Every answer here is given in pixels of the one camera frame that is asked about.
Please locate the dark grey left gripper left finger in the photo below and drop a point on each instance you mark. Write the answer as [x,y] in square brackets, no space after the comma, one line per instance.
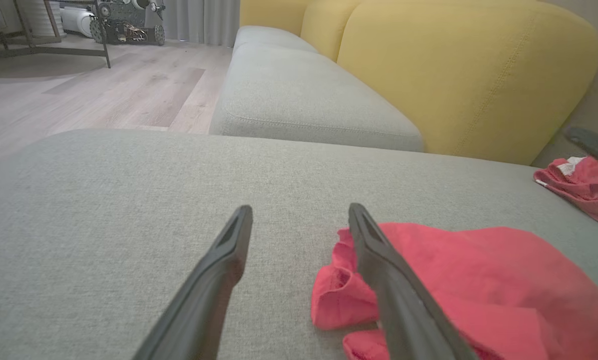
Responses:
[204,300]

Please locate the large grey sofa chaise cushion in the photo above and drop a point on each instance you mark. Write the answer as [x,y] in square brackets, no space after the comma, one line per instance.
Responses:
[104,200]

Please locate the grey sofa seat cushion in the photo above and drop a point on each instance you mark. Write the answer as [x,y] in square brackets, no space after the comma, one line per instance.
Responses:
[303,100]
[266,36]

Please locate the white robot dog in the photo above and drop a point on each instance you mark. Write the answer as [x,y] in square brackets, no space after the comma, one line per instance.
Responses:
[144,4]

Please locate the white round device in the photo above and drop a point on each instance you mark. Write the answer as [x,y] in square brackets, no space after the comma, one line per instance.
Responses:
[76,22]

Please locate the red shorts with white waistband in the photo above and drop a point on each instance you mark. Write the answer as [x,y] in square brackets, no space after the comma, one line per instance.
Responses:
[588,192]

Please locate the yellow sofa armrest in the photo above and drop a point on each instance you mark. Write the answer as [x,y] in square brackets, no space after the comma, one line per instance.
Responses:
[269,12]

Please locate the red jersey with white sleeves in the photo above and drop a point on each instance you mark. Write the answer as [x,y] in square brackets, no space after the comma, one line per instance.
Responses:
[478,280]

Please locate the black tracked robot vehicle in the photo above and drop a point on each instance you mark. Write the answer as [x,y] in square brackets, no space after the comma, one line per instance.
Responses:
[129,32]

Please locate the large yellow sofa backrest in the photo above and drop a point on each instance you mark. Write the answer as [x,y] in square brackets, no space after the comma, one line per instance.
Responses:
[453,75]

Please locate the white ribbed planter pot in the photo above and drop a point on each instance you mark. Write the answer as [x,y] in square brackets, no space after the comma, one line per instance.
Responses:
[34,17]

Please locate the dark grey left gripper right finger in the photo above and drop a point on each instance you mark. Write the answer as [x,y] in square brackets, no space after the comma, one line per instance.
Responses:
[398,300]

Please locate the grey pleated curtain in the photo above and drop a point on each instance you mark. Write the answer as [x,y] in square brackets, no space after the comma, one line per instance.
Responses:
[204,20]

